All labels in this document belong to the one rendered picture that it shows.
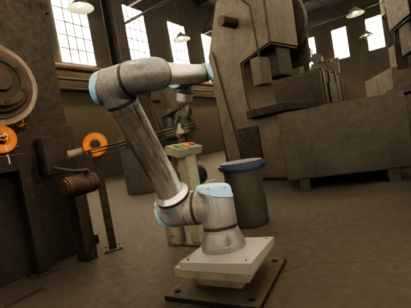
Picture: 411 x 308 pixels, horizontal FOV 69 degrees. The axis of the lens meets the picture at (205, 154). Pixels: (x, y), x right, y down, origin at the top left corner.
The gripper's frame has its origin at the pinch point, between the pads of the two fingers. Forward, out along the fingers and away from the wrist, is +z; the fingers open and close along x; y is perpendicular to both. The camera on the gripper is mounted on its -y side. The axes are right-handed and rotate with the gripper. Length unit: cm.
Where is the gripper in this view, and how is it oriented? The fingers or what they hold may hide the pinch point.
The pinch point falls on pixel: (177, 135)
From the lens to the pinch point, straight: 175.7
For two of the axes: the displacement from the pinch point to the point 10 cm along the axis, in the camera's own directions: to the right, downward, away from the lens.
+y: 8.3, 2.3, -5.1
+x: 5.5, -1.3, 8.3
